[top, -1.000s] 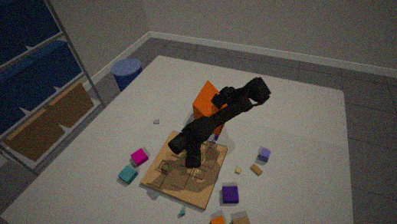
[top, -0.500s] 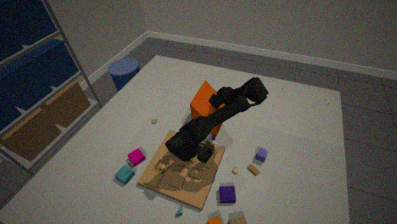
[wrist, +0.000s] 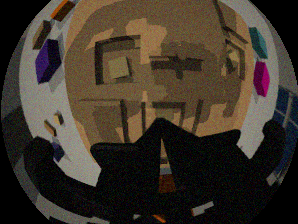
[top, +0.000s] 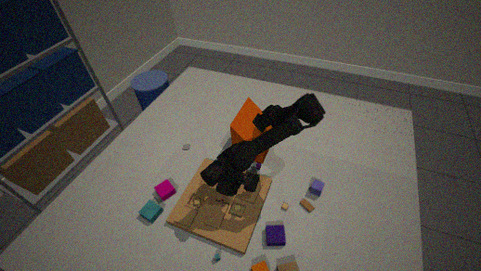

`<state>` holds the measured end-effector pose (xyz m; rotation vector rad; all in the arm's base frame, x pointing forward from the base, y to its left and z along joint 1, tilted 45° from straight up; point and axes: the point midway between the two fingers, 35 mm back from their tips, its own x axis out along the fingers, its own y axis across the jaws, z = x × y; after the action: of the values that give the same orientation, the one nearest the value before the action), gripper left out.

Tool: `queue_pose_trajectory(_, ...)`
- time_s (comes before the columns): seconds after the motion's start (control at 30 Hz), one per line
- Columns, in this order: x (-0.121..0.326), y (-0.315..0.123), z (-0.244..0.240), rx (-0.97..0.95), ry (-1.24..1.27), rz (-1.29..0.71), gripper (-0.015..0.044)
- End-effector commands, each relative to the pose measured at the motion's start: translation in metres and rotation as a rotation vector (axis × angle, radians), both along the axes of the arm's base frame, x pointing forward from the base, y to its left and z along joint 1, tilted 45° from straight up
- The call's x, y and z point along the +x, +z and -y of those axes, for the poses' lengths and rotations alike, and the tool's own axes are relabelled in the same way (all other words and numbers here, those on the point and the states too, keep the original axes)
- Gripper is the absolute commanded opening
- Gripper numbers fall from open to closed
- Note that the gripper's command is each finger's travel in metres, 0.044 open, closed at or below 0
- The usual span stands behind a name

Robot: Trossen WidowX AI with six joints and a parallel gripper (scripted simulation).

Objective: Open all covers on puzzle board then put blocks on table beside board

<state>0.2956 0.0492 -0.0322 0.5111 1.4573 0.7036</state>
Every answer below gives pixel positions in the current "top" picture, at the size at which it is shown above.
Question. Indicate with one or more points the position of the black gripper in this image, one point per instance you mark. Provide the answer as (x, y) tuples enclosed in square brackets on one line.
[(250, 182)]

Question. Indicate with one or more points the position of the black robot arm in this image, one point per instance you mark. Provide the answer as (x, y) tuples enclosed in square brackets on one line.
[(284, 121)]

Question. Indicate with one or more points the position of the magenta block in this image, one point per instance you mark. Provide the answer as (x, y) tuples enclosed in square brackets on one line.
[(165, 190)]

